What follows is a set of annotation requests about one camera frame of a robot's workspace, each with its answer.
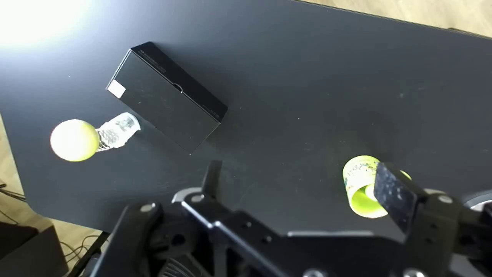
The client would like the yellow plastic cup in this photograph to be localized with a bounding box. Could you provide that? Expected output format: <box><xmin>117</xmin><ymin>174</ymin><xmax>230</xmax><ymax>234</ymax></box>
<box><xmin>341</xmin><ymin>156</ymin><xmax>387</xmax><ymax>219</ymax></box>

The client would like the pale yellow ball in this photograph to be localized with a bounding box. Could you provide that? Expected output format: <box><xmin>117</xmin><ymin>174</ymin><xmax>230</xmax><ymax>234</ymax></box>
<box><xmin>49</xmin><ymin>119</ymin><xmax>100</xmax><ymax>164</ymax></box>

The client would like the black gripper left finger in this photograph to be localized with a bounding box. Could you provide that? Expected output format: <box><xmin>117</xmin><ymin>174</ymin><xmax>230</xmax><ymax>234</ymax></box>
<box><xmin>201</xmin><ymin>161</ymin><xmax>223</xmax><ymax>199</ymax></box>

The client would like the black rectangular box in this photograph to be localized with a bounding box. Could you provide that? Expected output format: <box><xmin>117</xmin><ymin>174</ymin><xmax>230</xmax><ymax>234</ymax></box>
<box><xmin>106</xmin><ymin>42</ymin><xmax>227</xmax><ymax>153</ymax></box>

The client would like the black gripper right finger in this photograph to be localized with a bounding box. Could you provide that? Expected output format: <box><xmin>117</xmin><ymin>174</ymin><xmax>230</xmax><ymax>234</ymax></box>
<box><xmin>373</xmin><ymin>164</ymin><xmax>427</xmax><ymax>239</ymax></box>

